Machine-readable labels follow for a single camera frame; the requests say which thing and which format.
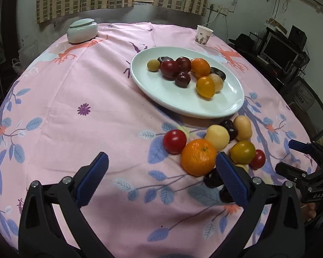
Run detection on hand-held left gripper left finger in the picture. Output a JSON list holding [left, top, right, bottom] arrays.
[[18, 152, 111, 258]]

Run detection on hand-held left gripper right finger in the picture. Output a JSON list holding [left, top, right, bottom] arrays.
[[216, 151, 306, 258]]

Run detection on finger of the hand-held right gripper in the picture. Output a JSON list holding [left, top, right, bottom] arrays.
[[275, 162, 309, 184], [288, 139, 323, 164]]

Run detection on green yellow tomato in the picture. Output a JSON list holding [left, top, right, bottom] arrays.
[[230, 140, 256, 165]]

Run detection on red tomato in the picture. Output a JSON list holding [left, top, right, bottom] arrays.
[[249, 149, 266, 170], [163, 129, 187, 155]]

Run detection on orange tangerine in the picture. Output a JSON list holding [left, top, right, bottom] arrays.
[[191, 58, 211, 78], [181, 139, 217, 177]]

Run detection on pale yellow round fruit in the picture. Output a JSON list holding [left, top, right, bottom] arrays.
[[204, 125, 230, 152]]

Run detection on yellow orange tomato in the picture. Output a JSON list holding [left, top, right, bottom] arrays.
[[196, 76, 215, 98]]

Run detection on white oval plate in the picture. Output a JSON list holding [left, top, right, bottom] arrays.
[[130, 46, 245, 118]]

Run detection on large dark red plum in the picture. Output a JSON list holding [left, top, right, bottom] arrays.
[[160, 60, 180, 80]]

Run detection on person's right hand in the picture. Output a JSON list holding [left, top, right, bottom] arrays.
[[301, 202, 317, 222]]

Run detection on black mesh office chair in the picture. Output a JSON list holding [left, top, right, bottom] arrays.
[[281, 77, 323, 146]]

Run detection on pink floral tablecloth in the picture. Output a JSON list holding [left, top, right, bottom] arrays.
[[0, 22, 323, 258]]

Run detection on black computer desk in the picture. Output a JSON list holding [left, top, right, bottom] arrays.
[[231, 32, 310, 92]]

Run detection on computer monitor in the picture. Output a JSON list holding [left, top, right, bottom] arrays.
[[260, 32, 299, 72]]

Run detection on black speaker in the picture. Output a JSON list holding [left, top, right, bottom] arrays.
[[289, 25, 307, 49]]

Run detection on black hat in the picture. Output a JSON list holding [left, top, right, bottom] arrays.
[[229, 33, 256, 50]]

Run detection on cardboard piece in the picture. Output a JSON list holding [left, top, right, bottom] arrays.
[[266, 18, 288, 34]]

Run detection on printed paper cup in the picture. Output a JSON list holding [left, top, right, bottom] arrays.
[[195, 25, 214, 46]]

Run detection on clear plastic bag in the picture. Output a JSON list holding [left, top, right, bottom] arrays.
[[18, 41, 38, 60]]

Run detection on white lidded ceramic jar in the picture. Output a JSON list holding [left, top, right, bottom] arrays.
[[67, 18, 98, 44]]

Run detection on white power cable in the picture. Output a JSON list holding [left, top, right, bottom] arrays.
[[205, 11, 220, 27]]

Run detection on white wall socket strip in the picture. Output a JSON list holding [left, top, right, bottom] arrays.
[[210, 4, 229, 15]]

